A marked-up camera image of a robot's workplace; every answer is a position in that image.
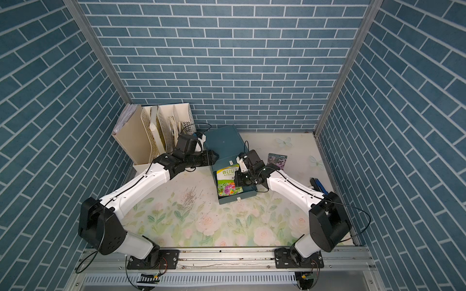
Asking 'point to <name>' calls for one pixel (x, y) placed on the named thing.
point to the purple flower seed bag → (280, 160)
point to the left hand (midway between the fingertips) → (219, 158)
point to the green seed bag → (226, 181)
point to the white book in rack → (155, 130)
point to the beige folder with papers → (131, 134)
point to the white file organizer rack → (149, 131)
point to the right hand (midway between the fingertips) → (235, 180)
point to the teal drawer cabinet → (227, 142)
